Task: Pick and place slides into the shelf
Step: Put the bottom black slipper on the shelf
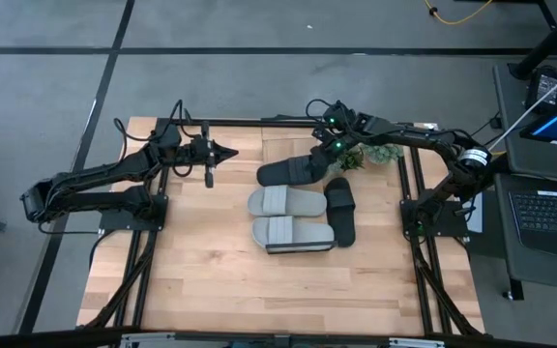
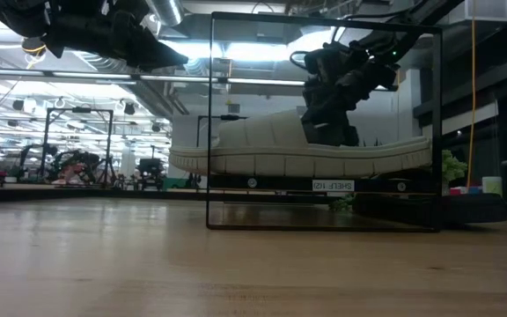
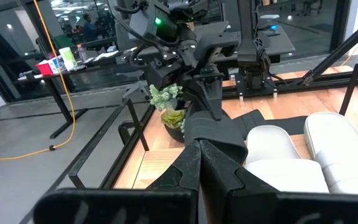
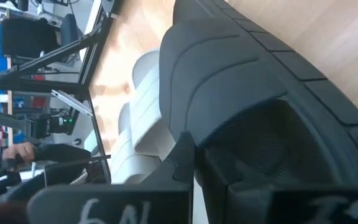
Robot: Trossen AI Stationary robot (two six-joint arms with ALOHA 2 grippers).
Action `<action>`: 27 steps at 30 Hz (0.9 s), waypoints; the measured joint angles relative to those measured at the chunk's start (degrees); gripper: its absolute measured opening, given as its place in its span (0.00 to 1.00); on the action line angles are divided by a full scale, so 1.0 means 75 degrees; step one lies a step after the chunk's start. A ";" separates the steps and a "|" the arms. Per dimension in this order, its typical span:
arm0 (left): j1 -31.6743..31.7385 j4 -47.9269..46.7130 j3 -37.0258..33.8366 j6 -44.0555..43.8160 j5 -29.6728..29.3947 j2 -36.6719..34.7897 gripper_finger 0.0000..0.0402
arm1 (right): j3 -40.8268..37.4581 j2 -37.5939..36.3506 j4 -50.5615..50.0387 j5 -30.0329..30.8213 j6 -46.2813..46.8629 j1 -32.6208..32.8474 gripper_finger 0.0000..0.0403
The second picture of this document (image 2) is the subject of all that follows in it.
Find black aluminium rig frame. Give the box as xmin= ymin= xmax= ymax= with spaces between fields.
xmin=0 ymin=187 xmax=351 ymax=205

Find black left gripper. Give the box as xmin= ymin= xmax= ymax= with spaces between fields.
xmin=41 ymin=0 xmax=189 ymax=71

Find round silver air duct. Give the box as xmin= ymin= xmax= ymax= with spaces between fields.
xmin=145 ymin=0 xmax=185 ymax=27

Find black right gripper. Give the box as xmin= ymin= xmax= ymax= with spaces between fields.
xmin=301 ymin=41 xmax=400 ymax=147

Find small black background monitor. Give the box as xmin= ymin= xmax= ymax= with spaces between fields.
xmin=137 ymin=158 xmax=165 ymax=175

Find dark green spiky plant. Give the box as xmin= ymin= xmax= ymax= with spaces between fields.
xmin=327 ymin=193 xmax=356 ymax=213

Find black yellow cable reel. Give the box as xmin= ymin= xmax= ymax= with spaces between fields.
xmin=20 ymin=37 xmax=48 ymax=58

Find long LED light bar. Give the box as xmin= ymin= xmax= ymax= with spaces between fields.
xmin=0 ymin=66 xmax=399 ymax=92

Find black metal shelf frame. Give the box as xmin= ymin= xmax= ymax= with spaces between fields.
xmin=206 ymin=11 xmax=443 ymax=233

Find light green succulent plant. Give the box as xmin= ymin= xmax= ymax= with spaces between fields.
xmin=441 ymin=149 xmax=469 ymax=197

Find grey foam slide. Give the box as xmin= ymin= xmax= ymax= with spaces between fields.
xmin=168 ymin=109 xmax=433 ymax=179

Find black foam slide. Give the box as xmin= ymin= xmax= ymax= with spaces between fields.
xmin=352 ymin=192 xmax=507 ymax=226

